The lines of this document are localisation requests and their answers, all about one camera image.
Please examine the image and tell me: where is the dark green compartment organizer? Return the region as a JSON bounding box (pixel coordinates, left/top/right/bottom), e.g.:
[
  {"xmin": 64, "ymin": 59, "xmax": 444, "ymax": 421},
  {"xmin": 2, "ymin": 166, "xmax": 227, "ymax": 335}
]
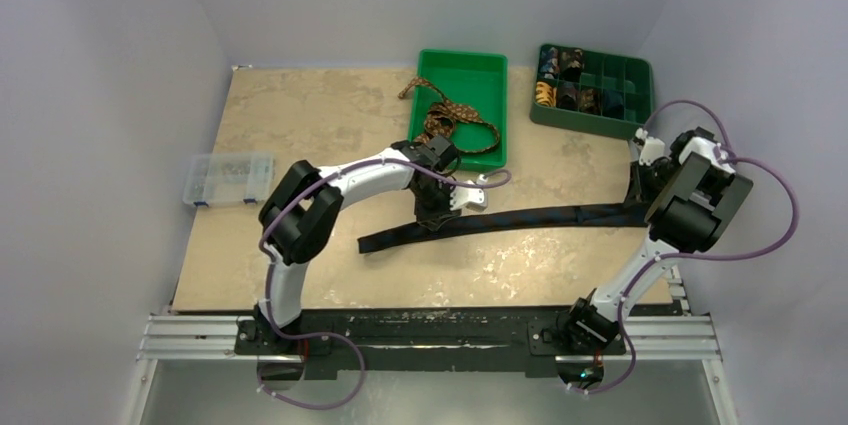
[{"xmin": 529, "ymin": 44, "xmax": 655, "ymax": 140}]

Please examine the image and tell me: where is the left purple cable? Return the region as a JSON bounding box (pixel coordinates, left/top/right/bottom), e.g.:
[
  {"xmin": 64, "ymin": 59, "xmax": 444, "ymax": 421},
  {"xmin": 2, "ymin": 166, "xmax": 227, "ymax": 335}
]
[{"xmin": 255, "ymin": 157, "xmax": 513, "ymax": 409}]

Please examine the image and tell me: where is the dark navy striped tie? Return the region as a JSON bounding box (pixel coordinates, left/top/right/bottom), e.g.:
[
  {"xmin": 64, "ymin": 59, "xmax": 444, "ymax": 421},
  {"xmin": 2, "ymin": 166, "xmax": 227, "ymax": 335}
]
[{"xmin": 357, "ymin": 202, "xmax": 648, "ymax": 254}]

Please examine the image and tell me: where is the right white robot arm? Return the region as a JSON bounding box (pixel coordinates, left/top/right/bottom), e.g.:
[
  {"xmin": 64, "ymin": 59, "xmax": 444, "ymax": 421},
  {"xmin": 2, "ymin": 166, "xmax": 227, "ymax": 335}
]
[{"xmin": 556, "ymin": 127, "xmax": 753, "ymax": 354}]

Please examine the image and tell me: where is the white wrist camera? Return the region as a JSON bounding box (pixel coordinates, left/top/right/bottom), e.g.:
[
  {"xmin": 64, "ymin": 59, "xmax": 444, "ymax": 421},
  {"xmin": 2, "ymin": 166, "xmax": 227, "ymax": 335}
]
[
  {"xmin": 450, "ymin": 179, "xmax": 488, "ymax": 212},
  {"xmin": 630, "ymin": 128, "xmax": 666, "ymax": 166}
]

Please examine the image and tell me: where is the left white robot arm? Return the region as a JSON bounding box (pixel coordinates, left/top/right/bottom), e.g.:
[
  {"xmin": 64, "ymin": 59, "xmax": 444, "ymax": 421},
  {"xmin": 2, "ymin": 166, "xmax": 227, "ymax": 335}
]
[{"xmin": 258, "ymin": 136, "xmax": 460, "ymax": 354}]

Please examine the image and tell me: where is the blue patterned rolled tie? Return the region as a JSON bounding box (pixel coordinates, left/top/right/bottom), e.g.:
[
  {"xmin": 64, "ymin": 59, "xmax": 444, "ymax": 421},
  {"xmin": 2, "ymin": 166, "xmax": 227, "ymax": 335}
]
[{"xmin": 538, "ymin": 46, "xmax": 560, "ymax": 80}]

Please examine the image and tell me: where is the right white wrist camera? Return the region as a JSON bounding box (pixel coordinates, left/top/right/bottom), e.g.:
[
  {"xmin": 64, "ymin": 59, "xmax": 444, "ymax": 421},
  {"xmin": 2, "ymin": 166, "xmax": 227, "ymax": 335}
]
[{"xmin": 630, "ymin": 128, "xmax": 666, "ymax": 166}]

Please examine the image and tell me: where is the clear plastic parts box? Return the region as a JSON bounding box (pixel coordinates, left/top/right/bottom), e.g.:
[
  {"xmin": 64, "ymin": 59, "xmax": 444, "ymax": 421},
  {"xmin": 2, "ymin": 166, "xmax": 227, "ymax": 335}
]
[{"xmin": 182, "ymin": 151, "xmax": 274, "ymax": 208}]

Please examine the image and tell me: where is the navy rolled tie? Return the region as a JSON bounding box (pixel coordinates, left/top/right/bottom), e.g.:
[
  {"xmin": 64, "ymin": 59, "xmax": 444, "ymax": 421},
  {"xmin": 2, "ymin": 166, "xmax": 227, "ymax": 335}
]
[{"xmin": 601, "ymin": 90, "xmax": 625, "ymax": 120}]

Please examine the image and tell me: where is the black mounting base rail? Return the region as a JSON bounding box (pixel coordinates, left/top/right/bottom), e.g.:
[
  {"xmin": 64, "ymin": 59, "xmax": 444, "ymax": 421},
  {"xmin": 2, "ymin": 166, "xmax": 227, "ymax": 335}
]
[{"xmin": 234, "ymin": 306, "xmax": 626, "ymax": 380}]

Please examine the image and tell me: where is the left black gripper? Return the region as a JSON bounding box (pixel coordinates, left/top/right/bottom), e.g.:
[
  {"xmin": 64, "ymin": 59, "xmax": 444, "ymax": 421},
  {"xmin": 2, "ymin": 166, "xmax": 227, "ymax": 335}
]
[{"xmin": 410, "ymin": 179, "xmax": 461, "ymax": 231}]

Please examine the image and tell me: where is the orange striped rolled tie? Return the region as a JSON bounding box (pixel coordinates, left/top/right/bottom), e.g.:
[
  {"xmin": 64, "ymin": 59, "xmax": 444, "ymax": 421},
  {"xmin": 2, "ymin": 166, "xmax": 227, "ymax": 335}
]
[{"xmin": 535, "ymin": 81, "xmax": 557, "ymax": 108}]

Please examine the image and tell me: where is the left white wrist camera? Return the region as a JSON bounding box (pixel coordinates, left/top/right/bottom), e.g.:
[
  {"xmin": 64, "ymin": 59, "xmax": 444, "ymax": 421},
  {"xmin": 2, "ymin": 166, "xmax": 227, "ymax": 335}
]
[{"xmin": 450, "ymin": 179, "xmax": 488, "ymax": 212}]

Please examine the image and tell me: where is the purple cable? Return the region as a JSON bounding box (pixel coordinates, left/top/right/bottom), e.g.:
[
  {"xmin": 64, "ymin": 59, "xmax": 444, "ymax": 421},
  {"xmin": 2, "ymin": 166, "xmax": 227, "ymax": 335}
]
[
  {"xmin": 569, "ymin": 99, "xmax": 800, "ymax": 397},
  {"xmin": 255, "ymin": 157, "xmax": 513, "ymax": 409}
]

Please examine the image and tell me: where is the bright green plastic tray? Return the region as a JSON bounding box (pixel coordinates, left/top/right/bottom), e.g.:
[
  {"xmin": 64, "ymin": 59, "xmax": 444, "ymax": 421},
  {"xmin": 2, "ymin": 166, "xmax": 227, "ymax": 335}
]
[{"xmin": 416, "ymin": 49, "xmax": 508, "ymax": 172}]

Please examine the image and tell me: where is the brown patterned tie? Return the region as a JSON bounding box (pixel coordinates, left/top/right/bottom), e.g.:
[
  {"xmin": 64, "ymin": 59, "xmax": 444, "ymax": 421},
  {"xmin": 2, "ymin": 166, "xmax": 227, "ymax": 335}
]
[{"xmin": 398, "ymin": 77, "xmax": 502, "ymax": 155}]

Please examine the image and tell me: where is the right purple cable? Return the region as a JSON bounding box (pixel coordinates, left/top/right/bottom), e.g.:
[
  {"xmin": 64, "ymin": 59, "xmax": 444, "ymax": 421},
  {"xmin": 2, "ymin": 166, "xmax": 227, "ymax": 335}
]
[{"xmin": 569, "ymin": 99, "xmax": 800, "ymax": 397}]

